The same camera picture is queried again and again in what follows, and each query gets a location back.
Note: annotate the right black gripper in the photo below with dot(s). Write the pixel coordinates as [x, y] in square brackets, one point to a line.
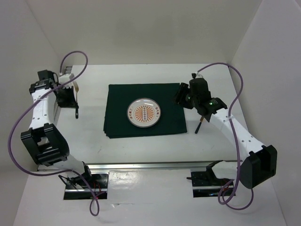
[183, 90]

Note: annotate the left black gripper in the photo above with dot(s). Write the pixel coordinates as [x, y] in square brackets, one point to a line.
[71, 102]

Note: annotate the gold fork black handle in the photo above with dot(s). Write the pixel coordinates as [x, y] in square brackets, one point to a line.
[76, 89]

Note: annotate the dark green cloth napkin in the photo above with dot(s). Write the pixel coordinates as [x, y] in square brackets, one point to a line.
[120, 96]

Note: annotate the gold knife black handle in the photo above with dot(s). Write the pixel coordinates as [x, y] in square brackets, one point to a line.
[199, 125]

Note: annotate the orange sunburst patterned plate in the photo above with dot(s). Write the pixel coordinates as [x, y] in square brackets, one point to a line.
[143, 113]

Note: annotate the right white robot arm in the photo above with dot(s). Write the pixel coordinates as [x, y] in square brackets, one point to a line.
[257, 162]

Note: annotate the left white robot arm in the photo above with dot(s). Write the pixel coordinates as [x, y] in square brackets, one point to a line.
[45, 144]

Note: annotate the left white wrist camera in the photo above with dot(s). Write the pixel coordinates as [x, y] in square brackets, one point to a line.
[65, 78]

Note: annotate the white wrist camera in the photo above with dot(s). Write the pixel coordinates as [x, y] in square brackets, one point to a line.
[196, 75]
[65, 78]

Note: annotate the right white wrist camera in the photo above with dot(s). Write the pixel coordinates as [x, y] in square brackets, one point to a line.
[196, 75]

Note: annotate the aluminium table frame rail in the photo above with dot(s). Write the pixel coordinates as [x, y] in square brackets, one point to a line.
[88, 142]

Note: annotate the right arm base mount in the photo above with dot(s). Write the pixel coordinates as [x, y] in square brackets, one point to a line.
[205, 183]

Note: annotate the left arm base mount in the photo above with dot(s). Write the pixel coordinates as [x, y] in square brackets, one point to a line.
[76, 189]

